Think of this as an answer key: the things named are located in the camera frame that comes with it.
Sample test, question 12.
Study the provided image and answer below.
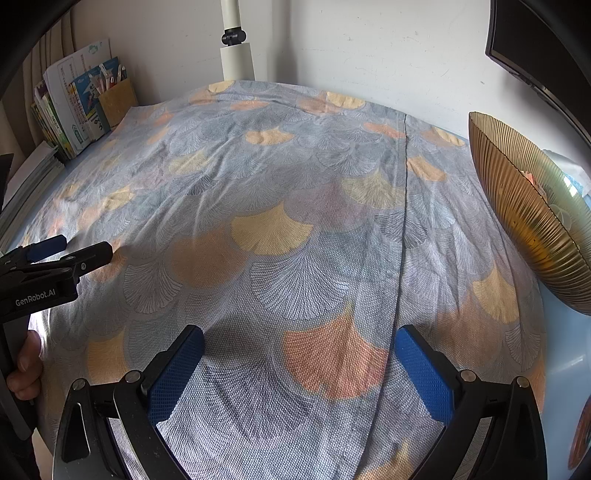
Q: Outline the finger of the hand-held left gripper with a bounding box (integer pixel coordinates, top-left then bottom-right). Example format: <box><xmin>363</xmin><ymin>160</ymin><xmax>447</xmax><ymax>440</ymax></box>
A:
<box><xmin>0</xmin><ymin>234</ymin><xmax>68</xmax><ymax>271</ymax></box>
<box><xmin>44</xmin><ymin>241</ymin><xmax>114</xmax><ymax>280</ymax></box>

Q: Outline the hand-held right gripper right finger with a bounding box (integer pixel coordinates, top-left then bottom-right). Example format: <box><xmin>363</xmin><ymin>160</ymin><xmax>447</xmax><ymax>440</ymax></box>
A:
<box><xmin>396</xmin><ymin>324</ymin><xmax>548</xmax><ymax>480</ymax></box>

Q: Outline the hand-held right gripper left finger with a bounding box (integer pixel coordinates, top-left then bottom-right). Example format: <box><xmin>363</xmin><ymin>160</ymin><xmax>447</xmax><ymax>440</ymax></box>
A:
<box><xmin>52</xmin><ymin>324</ymin><xmax>205</xmax><ymax>480</ymax></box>

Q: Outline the gold ribbed glass bowl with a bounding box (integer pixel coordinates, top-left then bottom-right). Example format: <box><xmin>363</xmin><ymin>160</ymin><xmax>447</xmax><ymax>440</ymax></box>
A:
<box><xmin>468</xmin><ymin>111</ymin><xmax>591</xmax><ymax>317</ymax></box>

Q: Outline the person's left hand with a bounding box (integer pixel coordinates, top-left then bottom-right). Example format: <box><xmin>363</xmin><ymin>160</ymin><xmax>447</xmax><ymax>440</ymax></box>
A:
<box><xmin>7</xmin><ymin>330</ymin><xmax>44</xmax><ymax>402</ymax></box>

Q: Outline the flat stack of books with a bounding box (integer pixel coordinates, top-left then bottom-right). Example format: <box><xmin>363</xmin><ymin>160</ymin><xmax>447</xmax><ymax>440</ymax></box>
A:
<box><xmin>0</xmin><ymin>141</ymin><xmax>65</xmax><ymax>245</ymax></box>

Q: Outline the row of standing books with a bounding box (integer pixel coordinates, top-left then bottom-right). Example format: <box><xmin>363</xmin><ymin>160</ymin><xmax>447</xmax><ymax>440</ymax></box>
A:
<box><xmin>30</xmin><ymin>80</ymin><xmax>75</xmax><ymax>160</ymax></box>

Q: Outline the brown pen holder box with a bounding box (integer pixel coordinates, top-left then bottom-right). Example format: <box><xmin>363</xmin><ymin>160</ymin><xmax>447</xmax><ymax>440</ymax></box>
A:
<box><xmin>98</xmin><ymin>78</ymin><xmax>139</xmax><ymax>130</ymax></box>

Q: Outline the orange round disc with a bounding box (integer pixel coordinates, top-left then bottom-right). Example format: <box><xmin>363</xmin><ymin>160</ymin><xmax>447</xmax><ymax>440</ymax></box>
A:
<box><xmin>568</xmin><ymin>406</ymin><xmax>591</xmax><ymax>469</ymax></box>

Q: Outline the bunch of pens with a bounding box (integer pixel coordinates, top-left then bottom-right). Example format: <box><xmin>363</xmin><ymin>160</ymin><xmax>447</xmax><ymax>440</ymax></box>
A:
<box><xmin>95</xmin><ymin>58</ymin><xmax>127</xmax><ymax>95</ymax></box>

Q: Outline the leaf-patterned grey cloth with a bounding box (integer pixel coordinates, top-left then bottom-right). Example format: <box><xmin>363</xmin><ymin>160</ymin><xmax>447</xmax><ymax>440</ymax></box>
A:
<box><xmin>9</xmin><ymin>79</ymin><xmax>548</xmax><ymax>480</ymax></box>

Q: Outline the beige curtain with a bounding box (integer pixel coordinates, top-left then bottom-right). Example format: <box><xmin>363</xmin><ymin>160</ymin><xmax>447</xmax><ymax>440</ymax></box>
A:
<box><xmin>18</xmin><ymin>9</ymin><xmax>77</xmax><ymax>88</ymax></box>

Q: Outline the white lamp pole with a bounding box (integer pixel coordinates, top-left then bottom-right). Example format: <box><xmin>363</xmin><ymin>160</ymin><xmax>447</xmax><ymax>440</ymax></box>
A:
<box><xmin>219</xmin><ymin>0</ymin><xmax>256</xmax><ymax>80</ymax></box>

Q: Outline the black monitor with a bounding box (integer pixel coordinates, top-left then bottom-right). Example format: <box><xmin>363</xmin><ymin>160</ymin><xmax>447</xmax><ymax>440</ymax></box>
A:
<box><xmin>485</xmin><ymin>0</ymin><xmax>591</xmax><ymax>130</ymax></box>

